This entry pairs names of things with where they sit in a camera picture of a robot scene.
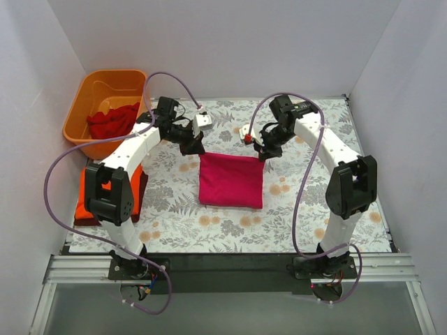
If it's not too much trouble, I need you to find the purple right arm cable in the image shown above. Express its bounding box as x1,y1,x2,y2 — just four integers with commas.
247,91,364,305

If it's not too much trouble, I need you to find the orange plastic bin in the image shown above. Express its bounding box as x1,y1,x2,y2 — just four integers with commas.
63,69,147,160

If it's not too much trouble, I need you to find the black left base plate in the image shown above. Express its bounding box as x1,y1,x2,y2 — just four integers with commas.
108,258,164,281

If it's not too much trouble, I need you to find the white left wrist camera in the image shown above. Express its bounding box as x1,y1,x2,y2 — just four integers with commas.
193,112,212,137

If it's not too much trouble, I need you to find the aluminium frame rail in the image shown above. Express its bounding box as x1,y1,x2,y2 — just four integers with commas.
44,253,419,283

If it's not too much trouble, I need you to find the magenta t shirt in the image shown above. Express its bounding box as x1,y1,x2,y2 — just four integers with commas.
198,152,265,209

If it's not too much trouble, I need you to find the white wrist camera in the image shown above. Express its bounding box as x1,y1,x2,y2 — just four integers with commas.
193,112,212,137
239,124,263,145

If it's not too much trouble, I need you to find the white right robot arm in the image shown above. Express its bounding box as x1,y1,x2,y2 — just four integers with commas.
253,93,377,278

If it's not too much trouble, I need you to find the folded orange t shirt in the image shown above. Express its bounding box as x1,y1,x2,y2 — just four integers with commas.
75,165,145,221

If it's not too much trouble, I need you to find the red t shirt in bin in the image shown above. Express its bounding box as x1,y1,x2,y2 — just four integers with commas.
87,103,140,140

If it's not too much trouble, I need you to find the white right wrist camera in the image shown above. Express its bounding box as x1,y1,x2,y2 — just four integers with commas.
239,124,263,145

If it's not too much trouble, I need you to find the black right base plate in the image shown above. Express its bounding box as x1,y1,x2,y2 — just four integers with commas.
286,253,358,280

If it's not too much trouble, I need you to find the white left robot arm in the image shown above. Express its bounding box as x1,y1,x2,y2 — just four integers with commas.
84,97,212,279

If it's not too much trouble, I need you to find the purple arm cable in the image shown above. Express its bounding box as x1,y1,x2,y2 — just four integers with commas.
44,72,207,316
247,91,364,305

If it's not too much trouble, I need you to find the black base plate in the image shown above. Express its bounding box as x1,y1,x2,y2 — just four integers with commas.
286,253,358,280
108,258,164,281

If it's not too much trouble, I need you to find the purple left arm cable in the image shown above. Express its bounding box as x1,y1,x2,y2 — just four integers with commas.
44,72,207,316

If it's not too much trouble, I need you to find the folded dark red t shirt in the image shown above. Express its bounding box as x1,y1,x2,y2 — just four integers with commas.
73,170,149,228

